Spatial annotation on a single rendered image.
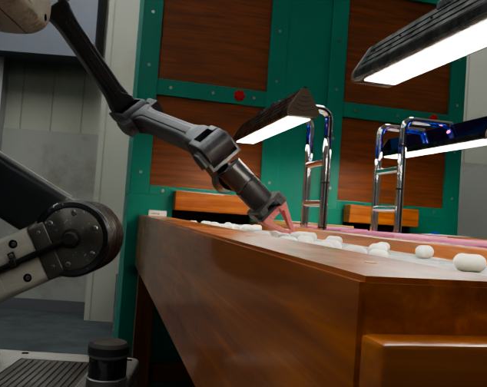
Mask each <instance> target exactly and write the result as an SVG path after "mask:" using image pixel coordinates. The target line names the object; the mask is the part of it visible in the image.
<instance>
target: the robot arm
mask: <svg viewBox="0 0 487 387"><path fill-rule="evenodd" d="M68 1H70V0H58V1H57V2H56V3H54V4H53V5H51V14H50V18H49V21H50V22H51V23H52V24H53V25H54V26H55V27H56V28H57V30H58V31H59V32H60V34H61V36H62V37H63V38H64V40H65V41H66V42H67V43H68V45H69V47H70V48H71V50H72V51H73V52H74V53H75V55H76V57H77V58H78V60H79V61H80V62H81V63H82V65H83V66H84V68H85V70H86V71H87V72H88V73H89V75H90V76H91V78H92V79H93V81H94V82H95V84H96V85H97V86H98V88H99V89H100V90H101V93H102V94H103V95H104V97H105V99H106V101H107V103H108V106H109V108H110V110H111V112H110V113H109V114H110V115H111V117H112V119H113V120H114V121H116V122H117V125H118V126H119V128H120V129H121V131H123V132H124V133H125V134H126V135H128V136H130V137H134V136H135V135H137V134H138V133H141V134H151V135H153V136H155V137H158V138H160V139H161V140H163V141H166V142H168V143H170V144H173V145H175V146H177V147H179V148H182V149H184V150H186V151H188V152H189V153H190V154H191V155H192V156H193V159H194V161H195V162H196V163H197V165H198V166H199V167H200V168H201V170H204V169H205V170H206V172H208V173H209V175H210V176H211V177H212V184H213V187H214V189H215V190H217V191H218V192H220V193H228V192H231V191H233V192H234V193H236V195H237V196H238V197H239V198H240V199H241V200H242V201H243V202H244V203H245V204H246V205H247V206H248V207H249V208H250V209H249V210H248V211H247V214H248V215H249V216H250V217H251V219H252V220H253V221H257V222H258V223H259V224H262V225H264V226H265V227H269V228H271V229H273V230H276V231H278V232H281V233H288V234H291V233H295V232H296V231H295V228H294V226H293V222H292V220H291V217H290V213H289V210H288V207H287V202H286V201H287V198H285V196H284V195H282V193H281V192H279V191H273V192H270V191H269V190H268V189H267V188H266V187H265V185H264V184H263V183H262V182H261V181H260V180H259V179H258V178H257V177H256V176H255V175H254V174H253V173H252V172H251V171H250V170H249V168H248V167H247V166H246V165H245V164H244V163H243V162H242V161H241V160H240V159H239V158H237V159H235V160H233V161H231V162H230V163H229V162H228V161H229V159H231V158H232V157H233V156H234V155H235V154H237V153H238V152H239V151H240V150H241V149H240V147H239V146H238V145H237V143H236V142H235V141H234V139H233V138H232V137H231V136H230V135H229V134H228V133H227V132H226V131H224V130H222V129H220V128H218V127H215V126H212V125H211V126H209V127H208V126H206V125H196V124H191V123H188V122H186V121H182V120H181V119H178V118H175V117H172V116H170V115H168V114H165V113H164V110H163V108H162V107H161V105H160V104H159V102H158V101H156V100H154V99H151V98H148V99H147V100H144V99H141V98H133V96H132V95H131V94H129V93H128V92H127V91H126V90H125V89H124V87H123V86H122V85H121V83H120V82H119V81H118V79H117V78H116V77H115V75H114V73H113V72H112V70H111V69H110V68H109V67H108V65H107V63H106V62H105V60H104V59H103V58H102V56H101V54H100V53H99V51H98V50H97V49H96V47H95V46H94V44H93V43H92V41H91V39H90V38H89V37H88V35H87V34H86V33H85V31H84V29H83V28H82V27H81V25H80V24H79V22H78V20H77V19H76V17H75V15H74V13H73V11H72V9H71V6H70V3H69V2H68ZM231 151H232V152H231ZM230 152H231V153H230ZM279 212H280V213H281V215H282V217H283V218H284V220H285V222H286V224H287V226H288V230H286V229H284V228H282V227H280V226H278V225H276V224H275V223H273V221H272V220H273V219H274V218H275V217H276V216H277V215H278V213H279Z"/></svg>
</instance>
